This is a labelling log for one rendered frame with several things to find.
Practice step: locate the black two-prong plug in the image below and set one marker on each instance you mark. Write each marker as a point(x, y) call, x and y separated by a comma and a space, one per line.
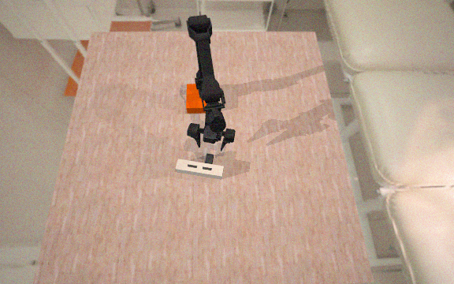
point(209, 158)

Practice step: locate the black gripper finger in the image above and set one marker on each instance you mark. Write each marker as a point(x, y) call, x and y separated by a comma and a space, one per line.
point(223, 144)
point(197, 139)

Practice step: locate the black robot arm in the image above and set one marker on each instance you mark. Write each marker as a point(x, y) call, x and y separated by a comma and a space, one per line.
point(200, 30)

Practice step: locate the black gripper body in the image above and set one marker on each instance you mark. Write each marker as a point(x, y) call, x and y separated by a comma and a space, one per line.
point(194, 129)

